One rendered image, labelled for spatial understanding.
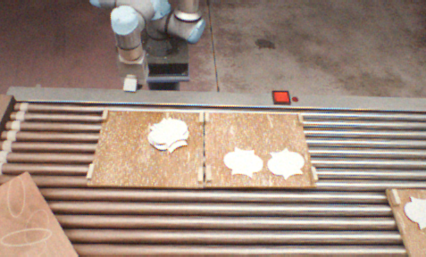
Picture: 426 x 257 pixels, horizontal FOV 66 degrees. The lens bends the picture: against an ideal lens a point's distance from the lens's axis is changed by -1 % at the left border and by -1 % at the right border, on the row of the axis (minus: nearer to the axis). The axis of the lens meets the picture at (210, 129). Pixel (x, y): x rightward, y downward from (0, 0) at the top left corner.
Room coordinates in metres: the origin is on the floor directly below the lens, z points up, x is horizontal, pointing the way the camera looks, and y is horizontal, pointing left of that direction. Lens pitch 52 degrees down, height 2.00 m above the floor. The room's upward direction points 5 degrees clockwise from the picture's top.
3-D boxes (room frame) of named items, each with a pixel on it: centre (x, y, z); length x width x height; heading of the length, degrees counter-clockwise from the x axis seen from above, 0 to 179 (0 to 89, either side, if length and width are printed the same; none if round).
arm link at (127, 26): (0.83, 0.28, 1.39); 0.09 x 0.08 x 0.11; 161
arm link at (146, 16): (0.93, 0.26, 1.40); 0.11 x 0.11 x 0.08; 71
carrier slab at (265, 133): (0.76, -0.19, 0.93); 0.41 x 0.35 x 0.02; 95
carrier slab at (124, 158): (0.72, 0.23, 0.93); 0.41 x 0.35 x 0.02; 94
